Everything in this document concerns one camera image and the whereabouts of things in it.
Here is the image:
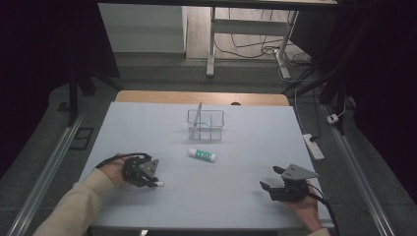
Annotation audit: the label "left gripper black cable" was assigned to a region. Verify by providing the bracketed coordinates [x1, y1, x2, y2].
[94, 151, 152, 170]

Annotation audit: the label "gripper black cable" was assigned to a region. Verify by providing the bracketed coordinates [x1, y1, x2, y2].
[306, 183, 340, 236]
[94, 151, 152, 170]

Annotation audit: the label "black plug with cable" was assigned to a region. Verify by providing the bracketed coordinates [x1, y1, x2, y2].
[308, 88, 325, 143]

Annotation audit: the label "white table sheet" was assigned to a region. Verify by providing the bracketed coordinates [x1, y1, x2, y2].
[78, 101, 335, 229]

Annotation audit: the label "person's left hand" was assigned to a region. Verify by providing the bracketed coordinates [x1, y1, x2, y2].
[97, 153, 132, 186]

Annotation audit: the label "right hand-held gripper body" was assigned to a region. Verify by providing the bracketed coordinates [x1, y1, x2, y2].
[268, 163, 320, 202]

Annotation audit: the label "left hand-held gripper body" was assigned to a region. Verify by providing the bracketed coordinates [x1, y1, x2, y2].
[122, 156, 160, 189]

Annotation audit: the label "loose floor cables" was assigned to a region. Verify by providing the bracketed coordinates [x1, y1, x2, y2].
[214, 8, 313, 67]

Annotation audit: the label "person's right hand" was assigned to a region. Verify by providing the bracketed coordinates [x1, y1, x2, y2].
[284, 181, 324, 232]

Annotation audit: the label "clear plastic organizer box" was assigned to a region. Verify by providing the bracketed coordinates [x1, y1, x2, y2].
[186, 108, 225, 142]

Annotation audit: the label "black tripod stand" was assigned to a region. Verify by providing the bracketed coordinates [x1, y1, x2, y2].
[67, 65, 124, 127]
[281, 62, 349, 136]

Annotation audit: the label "white green glue stick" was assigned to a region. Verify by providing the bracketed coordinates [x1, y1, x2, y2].
[187, 147, 217, 163]

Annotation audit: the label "white power strip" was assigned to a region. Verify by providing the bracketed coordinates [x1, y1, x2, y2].
[302, 133, 326, 161]

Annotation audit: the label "dark curtain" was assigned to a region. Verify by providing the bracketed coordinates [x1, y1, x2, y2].
[291, 0, 417, 205]
[0, 0, 120, 178]

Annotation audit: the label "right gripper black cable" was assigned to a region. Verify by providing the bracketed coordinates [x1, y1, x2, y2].
[306, 183, 340, 236]

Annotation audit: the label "white cabinet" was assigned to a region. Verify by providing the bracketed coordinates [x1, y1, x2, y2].
[97, 3, 188, 53]

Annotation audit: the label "white desk frame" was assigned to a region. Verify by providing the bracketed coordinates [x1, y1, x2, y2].
[206, 6, 300, 80]

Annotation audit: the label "aluminium rail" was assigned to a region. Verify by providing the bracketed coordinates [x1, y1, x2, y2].
[6, 112, 85, 236]
[323, 104, 396, 236]

